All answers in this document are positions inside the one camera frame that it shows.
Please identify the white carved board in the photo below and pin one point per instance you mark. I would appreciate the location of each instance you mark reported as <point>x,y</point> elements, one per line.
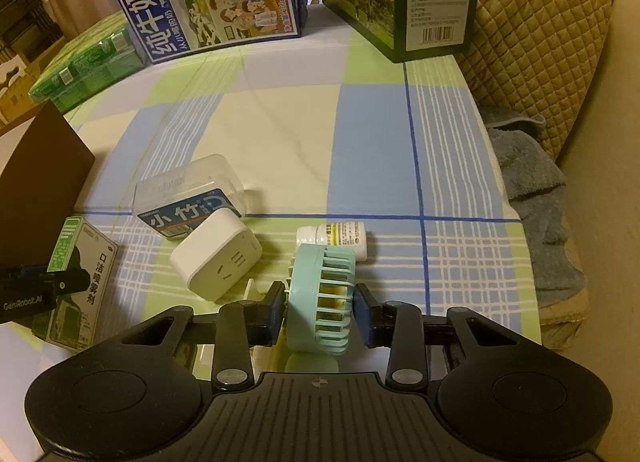
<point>10,74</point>

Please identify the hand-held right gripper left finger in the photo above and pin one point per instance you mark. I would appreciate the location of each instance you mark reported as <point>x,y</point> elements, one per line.
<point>275,312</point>

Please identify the green tissue multipack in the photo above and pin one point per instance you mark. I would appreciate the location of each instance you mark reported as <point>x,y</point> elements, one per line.
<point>85,66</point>

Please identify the brown cardboard storage box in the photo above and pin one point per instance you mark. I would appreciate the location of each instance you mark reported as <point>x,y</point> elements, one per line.
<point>40,166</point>

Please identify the green spray carton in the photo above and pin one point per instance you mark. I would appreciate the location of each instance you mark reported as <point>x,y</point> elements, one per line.
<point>95,267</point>

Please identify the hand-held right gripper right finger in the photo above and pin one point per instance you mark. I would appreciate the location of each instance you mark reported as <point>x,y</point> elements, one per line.
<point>365,317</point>

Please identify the clear plastic box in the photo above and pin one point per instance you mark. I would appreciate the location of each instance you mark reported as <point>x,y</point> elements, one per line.
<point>185,187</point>

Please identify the beige quilted chair cover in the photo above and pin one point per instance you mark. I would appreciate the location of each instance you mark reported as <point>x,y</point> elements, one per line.
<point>540,41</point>

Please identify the grey towel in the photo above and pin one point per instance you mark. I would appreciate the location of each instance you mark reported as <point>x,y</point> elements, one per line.
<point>540,202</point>

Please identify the blue milk carton case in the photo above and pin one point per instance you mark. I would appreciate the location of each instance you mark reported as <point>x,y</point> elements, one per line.
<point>150,16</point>

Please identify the white smart socket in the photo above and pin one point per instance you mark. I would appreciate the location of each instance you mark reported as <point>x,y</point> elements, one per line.
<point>215,252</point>

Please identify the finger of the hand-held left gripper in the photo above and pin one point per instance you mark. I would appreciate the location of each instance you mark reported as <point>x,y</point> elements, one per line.
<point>70,279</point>

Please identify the white pill bottle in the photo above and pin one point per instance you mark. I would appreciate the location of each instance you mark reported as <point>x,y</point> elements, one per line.
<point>340,234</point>

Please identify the mint green handheld fan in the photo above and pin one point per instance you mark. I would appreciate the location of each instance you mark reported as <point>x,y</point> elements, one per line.
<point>305,282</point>

